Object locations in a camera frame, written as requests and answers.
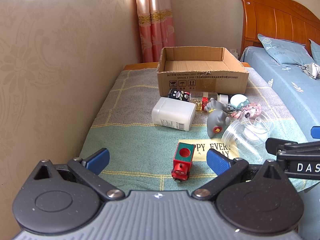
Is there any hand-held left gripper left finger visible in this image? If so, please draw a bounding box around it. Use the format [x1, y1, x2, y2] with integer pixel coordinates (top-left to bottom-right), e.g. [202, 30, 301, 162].
[32, 148, 125, 202]

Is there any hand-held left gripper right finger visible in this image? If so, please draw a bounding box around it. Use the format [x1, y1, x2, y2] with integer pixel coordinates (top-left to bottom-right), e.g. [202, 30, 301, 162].
[191, 148, 288, 202]

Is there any clear plastic cup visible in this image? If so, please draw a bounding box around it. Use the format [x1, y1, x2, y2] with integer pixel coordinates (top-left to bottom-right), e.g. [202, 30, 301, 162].
[241, 112, 275, 140]
[221, 120, 269, 162]

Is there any red wooden toy train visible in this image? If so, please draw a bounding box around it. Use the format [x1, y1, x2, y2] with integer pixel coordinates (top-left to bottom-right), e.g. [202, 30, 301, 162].
[171, 142, 195, 183]

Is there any grey elephant toy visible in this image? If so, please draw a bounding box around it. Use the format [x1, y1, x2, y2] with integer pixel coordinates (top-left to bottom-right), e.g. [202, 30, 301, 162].
[204, 97, 231, 138]

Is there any pink keychain toy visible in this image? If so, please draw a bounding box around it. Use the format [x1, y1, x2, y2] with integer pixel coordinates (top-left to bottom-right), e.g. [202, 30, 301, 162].
[230, 104, 262, 119]

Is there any white plastic bottle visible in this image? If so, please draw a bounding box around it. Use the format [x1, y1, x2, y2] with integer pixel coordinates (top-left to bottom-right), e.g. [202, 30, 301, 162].
[151, 97, 196, 132]

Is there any black cartoon toy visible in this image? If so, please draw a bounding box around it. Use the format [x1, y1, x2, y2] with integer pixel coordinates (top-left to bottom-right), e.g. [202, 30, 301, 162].
[167, 88, 191, 103]

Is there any brown cardboard box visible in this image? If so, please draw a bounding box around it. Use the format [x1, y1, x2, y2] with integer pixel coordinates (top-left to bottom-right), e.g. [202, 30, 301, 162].
[157, 46, 250, 98]

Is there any bed with blue sheet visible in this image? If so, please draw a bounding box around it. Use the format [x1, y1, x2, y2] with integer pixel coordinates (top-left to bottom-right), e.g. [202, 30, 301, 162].
[240, 46, 320, 240]

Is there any grey crumpled cloth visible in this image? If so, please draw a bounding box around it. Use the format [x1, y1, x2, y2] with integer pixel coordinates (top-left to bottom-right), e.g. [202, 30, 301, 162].
[301, 62, 320, 80]

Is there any mint green round case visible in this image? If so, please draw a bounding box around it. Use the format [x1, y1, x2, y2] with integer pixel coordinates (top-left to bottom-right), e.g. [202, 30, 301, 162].
[230, 94, 250, 109]

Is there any clear capsule bottle red label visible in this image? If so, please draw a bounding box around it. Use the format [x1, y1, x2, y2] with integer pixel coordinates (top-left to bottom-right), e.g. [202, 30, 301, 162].
[189, 92, 229, 112]

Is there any blue floral pillow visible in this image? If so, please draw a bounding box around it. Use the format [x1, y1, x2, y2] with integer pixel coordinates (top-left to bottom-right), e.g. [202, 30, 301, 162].
[309, 39, 320, 64]
[257, 34, 314, 67]

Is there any wooden headboard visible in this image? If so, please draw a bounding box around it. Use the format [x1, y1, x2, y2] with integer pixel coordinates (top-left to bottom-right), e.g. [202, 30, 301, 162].
[239, 0, 320, 62]

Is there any pink curtain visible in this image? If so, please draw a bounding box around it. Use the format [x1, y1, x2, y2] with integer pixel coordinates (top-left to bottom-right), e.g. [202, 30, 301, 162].
[134, 0, 176, 63]

